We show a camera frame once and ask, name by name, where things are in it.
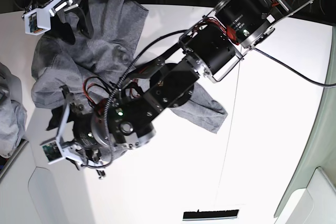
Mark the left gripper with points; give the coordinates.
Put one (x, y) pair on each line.
(83, 140)

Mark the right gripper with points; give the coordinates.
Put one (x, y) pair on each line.
(50, 9)

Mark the grey t-shirt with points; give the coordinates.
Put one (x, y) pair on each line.
(117, 26)

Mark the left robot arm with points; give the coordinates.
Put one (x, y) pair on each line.
(123, 121)

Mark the grey clothes pile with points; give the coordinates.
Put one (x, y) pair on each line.
(13, 113)

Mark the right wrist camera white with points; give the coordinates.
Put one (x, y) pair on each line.
(37, 22)

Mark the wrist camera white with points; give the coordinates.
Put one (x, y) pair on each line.
(37, 22)
(52, 150)

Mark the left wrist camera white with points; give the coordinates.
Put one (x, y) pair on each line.
(52, 150)

